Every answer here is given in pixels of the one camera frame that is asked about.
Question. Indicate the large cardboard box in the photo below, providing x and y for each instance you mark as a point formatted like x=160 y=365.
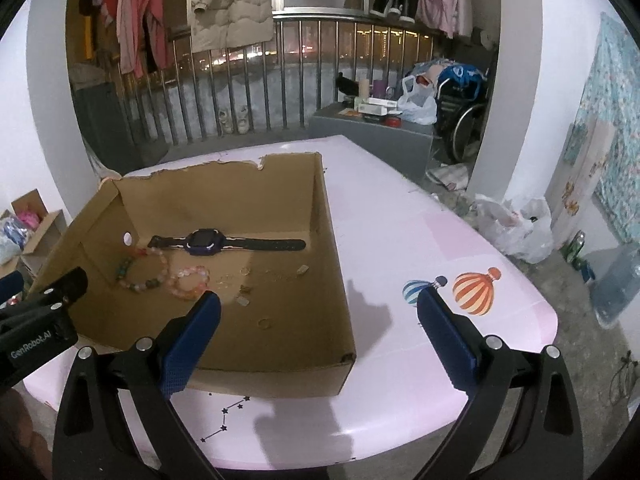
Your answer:
x=300 y=320

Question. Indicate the dark blue smart watch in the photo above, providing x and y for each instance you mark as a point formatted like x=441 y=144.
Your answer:
x=202 y=241

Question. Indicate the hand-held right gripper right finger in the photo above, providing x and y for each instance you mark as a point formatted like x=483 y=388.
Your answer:
x=447 y=342

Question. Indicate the hanging pink clothes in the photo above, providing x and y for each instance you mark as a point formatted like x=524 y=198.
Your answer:
x=145 y=15

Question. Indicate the hanging red garment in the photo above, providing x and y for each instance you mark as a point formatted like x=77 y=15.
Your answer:
x=110 y=0

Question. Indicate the crumpled cloth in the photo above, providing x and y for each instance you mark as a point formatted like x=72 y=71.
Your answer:
x=450 y=176

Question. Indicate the person's left forearm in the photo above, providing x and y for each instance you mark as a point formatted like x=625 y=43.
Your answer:
x=15 y=425

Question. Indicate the dark grey cabinet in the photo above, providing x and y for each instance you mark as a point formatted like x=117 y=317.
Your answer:
x=110 y=120

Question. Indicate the low grey cabinet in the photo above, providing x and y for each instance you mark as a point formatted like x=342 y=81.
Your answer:
x=375 y=145

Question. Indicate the wheelchair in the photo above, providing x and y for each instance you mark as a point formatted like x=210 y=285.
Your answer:
x=462 y=125

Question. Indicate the blue patterned bag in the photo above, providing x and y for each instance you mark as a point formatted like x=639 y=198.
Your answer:
x=462 y=74

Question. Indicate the small open cardboard box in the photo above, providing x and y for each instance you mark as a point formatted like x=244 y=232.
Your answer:
x=42 y=230

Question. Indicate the white shoe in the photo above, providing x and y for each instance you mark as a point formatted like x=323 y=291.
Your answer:
x=243 y=119
x=225 y=122

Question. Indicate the flat white box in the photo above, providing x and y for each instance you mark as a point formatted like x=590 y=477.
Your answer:
x=377 y=106

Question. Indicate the purple cup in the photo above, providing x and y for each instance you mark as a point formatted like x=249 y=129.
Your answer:
x=380 y=90

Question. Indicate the teal floral wall cloth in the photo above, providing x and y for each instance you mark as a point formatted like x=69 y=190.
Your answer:
x=617 y=125

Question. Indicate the green bottle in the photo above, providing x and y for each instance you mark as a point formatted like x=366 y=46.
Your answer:
x=574 y=250

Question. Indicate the grey plastic bin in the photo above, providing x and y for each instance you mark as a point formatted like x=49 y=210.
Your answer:
x=615 y=290

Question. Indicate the metal balcony railing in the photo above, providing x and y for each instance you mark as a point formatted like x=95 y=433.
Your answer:
x=300 y=70

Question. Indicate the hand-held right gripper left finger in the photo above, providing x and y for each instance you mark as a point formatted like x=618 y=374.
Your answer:
x=192 y=342

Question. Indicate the red tape roll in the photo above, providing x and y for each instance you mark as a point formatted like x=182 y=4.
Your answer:
x=394 y=121

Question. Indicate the white panel with flower decals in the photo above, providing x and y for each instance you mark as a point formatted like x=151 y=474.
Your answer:
x=580 y=200

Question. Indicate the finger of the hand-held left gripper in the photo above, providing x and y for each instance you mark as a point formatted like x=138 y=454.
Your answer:
x=11 y=285
x=65 y=287

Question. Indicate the large crumpled white plastic bag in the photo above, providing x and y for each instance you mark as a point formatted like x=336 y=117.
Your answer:
x=517 y=232

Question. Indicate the hanging beige puffer coat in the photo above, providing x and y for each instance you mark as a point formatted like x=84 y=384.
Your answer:
x=232 y=5

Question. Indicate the beige cup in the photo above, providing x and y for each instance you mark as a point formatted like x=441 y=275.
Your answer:
x=363 y=88

